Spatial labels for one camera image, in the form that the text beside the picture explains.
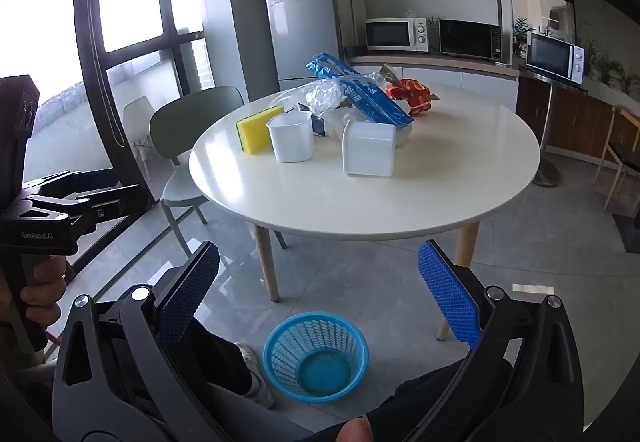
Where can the yellow sponge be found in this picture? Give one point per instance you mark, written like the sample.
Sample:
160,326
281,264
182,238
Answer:
257,131

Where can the white chair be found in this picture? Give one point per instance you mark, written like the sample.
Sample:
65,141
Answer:
137,116

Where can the wooden chair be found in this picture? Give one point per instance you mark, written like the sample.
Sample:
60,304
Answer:
625,151

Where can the white microwave with black door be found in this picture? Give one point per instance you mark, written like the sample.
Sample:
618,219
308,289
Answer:
550,56

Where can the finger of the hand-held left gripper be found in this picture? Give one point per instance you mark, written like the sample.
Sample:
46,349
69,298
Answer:
120,202
95,182

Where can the silver refrigerator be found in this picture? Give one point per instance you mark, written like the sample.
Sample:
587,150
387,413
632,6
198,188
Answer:
300,21

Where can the brown wood cabinet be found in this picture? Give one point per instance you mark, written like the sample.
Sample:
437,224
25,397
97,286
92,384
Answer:
575,121

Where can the person's left shoe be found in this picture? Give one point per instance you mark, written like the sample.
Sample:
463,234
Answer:
257,382

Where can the black table pedestal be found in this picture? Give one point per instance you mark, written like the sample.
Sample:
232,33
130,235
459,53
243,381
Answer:
627,232

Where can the round white table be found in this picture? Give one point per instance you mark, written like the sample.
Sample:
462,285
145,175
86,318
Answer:
425,171

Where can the red snack bag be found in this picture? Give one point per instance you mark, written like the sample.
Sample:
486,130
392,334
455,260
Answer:
412,96

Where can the blue plastic bag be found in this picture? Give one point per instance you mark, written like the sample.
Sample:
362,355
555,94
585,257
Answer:
370,101

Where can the white square container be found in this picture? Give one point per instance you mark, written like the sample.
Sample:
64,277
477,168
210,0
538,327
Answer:
367,151

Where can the green chair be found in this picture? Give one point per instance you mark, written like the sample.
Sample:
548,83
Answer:
200,114

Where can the clear plastic bag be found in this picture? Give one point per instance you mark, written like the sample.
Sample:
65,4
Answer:
320,94

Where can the black window frame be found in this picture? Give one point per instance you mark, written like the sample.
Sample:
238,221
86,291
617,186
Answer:
87,46

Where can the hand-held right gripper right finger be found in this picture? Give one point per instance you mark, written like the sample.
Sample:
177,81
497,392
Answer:
450,302

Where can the white counter cabinet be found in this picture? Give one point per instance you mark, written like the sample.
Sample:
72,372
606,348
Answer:
480,86

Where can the white plastic bin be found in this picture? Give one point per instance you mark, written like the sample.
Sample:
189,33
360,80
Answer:
292,141

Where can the person's left hand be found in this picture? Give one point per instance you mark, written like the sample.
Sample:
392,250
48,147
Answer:
45,297

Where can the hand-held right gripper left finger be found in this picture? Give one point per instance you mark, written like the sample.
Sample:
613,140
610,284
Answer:
190,294

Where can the metal pedestal stand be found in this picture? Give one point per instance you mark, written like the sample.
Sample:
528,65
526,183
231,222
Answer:
547,171

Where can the row of green plants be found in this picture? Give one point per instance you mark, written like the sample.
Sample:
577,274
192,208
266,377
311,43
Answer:
612,69

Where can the green potted plant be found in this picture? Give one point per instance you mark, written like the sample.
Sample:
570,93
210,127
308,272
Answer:
522,36

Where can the blue plastic basket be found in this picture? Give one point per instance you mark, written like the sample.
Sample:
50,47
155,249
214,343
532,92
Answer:
315,372

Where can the floor tape strip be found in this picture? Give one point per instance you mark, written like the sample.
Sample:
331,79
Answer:
532,288

